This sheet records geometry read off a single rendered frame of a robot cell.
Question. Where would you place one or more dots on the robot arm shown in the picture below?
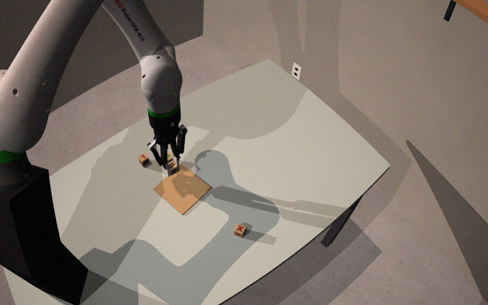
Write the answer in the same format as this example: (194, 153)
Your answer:
(30, 84)

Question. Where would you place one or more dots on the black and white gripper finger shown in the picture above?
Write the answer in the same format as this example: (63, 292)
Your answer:
(163, 157)
(178, 147)

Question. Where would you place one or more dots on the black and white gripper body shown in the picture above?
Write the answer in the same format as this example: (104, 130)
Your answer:
(161, 136)

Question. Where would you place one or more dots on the tan square mat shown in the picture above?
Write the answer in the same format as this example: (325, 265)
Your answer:
(182, 190)

